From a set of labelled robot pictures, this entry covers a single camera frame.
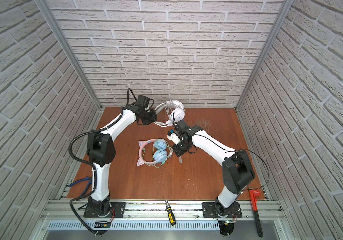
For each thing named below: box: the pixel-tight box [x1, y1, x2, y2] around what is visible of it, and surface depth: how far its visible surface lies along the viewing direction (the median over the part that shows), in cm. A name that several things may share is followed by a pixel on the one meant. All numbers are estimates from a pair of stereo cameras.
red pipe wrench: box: [249, 189, 264, 238], surface depth 74 cm
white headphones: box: [154, 100, 185, 127], surface depth 87 cm
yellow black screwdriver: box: [165, 200, 176, 226], surface depth 72 cm
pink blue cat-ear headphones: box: [136, 138, 168, 166], surface depth 91 cm
